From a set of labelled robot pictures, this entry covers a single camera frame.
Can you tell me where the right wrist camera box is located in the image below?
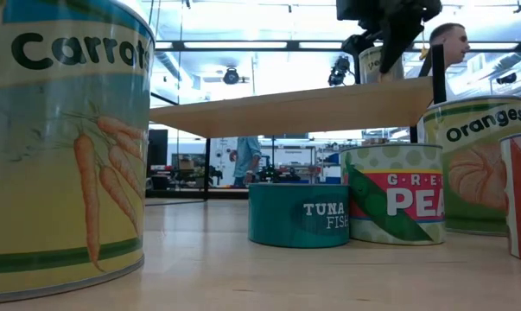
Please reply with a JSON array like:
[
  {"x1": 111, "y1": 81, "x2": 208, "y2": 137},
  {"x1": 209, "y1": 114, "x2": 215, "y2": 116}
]
[{"x1": 336, "y1": 0, "x2": 367, "y2": 22}]

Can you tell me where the black monitor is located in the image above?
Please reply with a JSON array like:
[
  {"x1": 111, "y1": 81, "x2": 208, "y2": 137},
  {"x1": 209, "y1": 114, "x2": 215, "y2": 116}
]
[{"x1": 147, "y1": 128, "x2": 169, "y2": 172}]

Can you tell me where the small black machine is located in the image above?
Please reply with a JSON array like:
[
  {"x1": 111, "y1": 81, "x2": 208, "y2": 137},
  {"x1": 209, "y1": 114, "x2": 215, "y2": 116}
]
[{"x1": 257, "y1": 166, "x2": 302, "y2": 184}]

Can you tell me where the round black ceiling fixture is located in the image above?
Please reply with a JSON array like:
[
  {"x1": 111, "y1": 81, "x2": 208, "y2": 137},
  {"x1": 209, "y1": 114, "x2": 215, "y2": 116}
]
[{"x1": 222, "y1": 67, "x2": 241, "y2": 86}]

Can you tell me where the oranges label can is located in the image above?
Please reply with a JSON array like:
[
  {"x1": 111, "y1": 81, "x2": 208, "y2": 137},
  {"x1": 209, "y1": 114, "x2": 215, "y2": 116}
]
[{"x1": 423, "y1": 94, "x2": 521, "y2": 237}]

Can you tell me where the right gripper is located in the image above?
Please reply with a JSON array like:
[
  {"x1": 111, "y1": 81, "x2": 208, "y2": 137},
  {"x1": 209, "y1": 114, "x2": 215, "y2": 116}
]
[{"x1": 341, "y1": 0, "x2": 442, "y2": 84}]

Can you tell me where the wooden shelf with black frame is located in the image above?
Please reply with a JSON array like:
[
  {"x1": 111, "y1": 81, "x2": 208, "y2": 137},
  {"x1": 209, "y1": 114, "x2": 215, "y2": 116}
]
[{"x1": 145, "y1": 44, "x2": 447, "y2": 206}]

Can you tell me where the black ceiling spotlight cluster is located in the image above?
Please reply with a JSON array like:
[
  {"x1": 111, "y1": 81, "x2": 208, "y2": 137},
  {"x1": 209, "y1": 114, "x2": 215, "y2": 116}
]
[{"x1": 327, "y1": 55, "x2": 352, "y2": 87}]

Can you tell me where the black overhead frame beam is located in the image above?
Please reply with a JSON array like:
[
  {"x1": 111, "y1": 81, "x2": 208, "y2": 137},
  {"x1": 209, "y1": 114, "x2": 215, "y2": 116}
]
[{"x1": 154, "y1": 40, "x2": 521, "y2": 54}]

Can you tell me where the thin hanging cable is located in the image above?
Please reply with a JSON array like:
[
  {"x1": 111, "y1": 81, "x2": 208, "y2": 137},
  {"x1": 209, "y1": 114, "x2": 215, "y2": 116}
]
[{"x1": 147, "y1": 0, "x2": 162, "y2": 40}]

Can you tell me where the teal tuna fish can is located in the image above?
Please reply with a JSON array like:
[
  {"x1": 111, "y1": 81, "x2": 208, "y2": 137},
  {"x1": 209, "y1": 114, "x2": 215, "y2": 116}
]
[{"x1": 247, "y1": 182, "x2": 351, "y2": 250}]

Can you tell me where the white cabinet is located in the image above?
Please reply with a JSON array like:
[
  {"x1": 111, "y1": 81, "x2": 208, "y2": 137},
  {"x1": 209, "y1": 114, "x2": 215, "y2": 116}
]
[{"x1": 210, "y1": 136, "x2": 239, "y2": 187}]

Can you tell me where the green peas polka-dot can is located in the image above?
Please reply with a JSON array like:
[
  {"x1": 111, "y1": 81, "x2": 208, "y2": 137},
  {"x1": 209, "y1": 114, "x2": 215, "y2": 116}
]
[{"x1": 340, "y1": 143, "x2": 447, "y2": 246}]

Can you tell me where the carrots label can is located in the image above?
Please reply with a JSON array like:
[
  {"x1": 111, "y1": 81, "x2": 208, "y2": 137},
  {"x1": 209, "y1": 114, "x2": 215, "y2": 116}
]
[{"x1": 0, "y1": 0, "x2": 156, "y2": 305}]

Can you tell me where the wooden shelf board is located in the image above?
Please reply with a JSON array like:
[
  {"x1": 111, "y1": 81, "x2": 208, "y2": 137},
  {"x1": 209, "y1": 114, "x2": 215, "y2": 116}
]
[{"x1": 149, "y1": 76, "x2": 435, "y2": 139}]

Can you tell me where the peaches label can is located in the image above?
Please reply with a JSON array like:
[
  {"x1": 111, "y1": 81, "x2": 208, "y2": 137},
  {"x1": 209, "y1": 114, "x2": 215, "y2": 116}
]
[{"x1": 358, "y1": 45, "x2": 406, "y2": 85}]

